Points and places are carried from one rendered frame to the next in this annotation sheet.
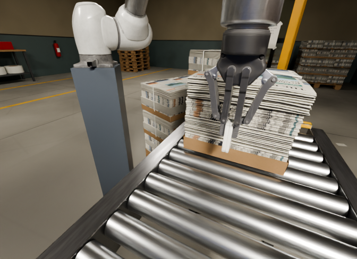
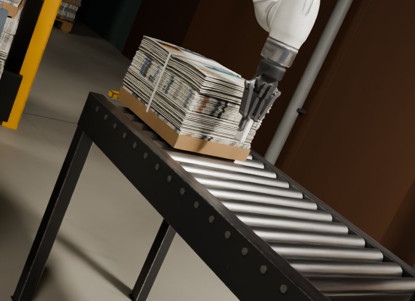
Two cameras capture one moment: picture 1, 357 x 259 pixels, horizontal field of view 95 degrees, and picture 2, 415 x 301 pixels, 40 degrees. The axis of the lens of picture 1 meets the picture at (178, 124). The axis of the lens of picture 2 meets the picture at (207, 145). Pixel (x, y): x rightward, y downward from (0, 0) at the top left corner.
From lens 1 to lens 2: 1.41 m
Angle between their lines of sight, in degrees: 64
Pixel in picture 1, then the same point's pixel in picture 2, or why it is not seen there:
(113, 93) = not seen: outside the picture
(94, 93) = not seen: outside the picture
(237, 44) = (278, 75)
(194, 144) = (187, 143)
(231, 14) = (280, 60)
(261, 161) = (235, 152)
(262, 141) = not seen: hidden behind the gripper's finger
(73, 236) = (222, 209)
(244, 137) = (228, 131)
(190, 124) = (188, 120)
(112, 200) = (204, 191)
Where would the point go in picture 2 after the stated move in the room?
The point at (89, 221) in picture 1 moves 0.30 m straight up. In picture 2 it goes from (215, 203) to (268, 86)
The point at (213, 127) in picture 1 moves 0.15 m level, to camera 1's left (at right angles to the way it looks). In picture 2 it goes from (209, 123) to (183, 123)
